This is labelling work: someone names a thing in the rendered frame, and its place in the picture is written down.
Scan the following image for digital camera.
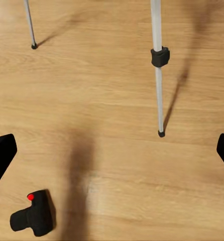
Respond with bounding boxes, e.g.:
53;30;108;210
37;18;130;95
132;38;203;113
10;190;53;236

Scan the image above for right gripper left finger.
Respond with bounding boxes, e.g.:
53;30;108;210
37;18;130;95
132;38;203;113
0;134;17;179

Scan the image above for camera tripod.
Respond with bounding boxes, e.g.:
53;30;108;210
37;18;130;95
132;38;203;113
24;0;170;137

